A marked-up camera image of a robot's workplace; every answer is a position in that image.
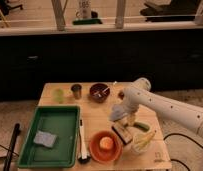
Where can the wooden table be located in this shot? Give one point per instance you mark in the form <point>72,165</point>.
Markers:
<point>95,117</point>

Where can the dark red bowl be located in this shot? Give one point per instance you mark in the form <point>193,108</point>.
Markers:
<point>94,88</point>

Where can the black pole stand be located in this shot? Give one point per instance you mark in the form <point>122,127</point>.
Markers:
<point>8,159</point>

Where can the green cucumber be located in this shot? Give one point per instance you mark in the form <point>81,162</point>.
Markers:
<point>142,126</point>

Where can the green plastic tray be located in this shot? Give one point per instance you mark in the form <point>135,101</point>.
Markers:
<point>63,121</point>

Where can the grey blue towel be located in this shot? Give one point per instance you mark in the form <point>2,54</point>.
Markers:
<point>118,112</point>

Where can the translucent green cup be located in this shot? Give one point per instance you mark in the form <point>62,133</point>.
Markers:
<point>58,96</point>

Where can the white jug on shelf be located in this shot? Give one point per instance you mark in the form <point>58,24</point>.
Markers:
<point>84,9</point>

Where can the white spoon in bowl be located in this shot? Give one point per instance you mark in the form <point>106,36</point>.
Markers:
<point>100,93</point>

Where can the green board on shelf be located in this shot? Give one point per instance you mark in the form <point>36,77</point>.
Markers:
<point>87,21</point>

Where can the orange plate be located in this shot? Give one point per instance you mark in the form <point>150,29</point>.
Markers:
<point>104,156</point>

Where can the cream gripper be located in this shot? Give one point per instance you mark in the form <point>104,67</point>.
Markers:
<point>131,117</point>

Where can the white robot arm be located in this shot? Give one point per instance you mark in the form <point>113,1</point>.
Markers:
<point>138,93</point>

